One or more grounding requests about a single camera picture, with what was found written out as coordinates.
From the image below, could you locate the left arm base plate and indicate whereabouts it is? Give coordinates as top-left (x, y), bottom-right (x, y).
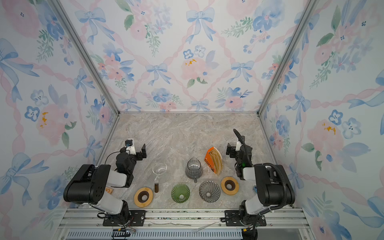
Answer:
top-left (103, 210), bottom-right (147, 227)

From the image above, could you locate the black corrugated cable conduit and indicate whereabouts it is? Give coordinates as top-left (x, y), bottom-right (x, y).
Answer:
top-left (233, 128), bottom-right (289, 211)

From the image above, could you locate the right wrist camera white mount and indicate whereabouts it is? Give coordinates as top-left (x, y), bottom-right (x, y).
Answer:
top-left (235, 141), bottom-right (243, 152)

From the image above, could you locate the green glass dripper cone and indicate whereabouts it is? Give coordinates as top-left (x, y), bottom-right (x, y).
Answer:
top-left (171, 184), bottom-right (191, 204)

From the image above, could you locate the aluminium mounting rail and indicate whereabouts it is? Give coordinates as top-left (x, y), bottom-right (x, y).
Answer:
top-left (53, 208), bottom-right (315, 240)

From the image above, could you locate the clear glass server wooden handle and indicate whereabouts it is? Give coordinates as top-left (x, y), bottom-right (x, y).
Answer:
top-left (153, 163), bottom-right (167, 193)

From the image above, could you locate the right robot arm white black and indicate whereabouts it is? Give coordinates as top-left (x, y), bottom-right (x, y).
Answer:
top-left (226, 142), bottom-right (296, 226)

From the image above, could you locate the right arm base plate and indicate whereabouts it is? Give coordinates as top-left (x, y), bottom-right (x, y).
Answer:
top-left (221, 210), bottom-right (267, 228)

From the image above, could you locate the orange coffee filter pack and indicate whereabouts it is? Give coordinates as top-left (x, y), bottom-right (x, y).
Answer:
top-left (205, 147), bottom-right (223, 176)

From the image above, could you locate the grey glass dripper cone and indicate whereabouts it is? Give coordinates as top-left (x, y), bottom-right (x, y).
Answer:
top-left (199, 181), bottom-right (221, 203)

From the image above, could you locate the grey glass carafe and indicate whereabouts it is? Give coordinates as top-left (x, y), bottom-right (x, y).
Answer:
top-left (185, 157), bottom-right (203, 183)

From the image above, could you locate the wooden dripper ring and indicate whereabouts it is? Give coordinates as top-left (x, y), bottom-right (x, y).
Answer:
top-left (133, 187), bottom-right (154, 208)
top-left (220, 176), bottom-right (240, 196)

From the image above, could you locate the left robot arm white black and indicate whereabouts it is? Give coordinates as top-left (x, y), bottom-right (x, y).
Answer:
top-left (63, 140), bottom-right (147, 228)

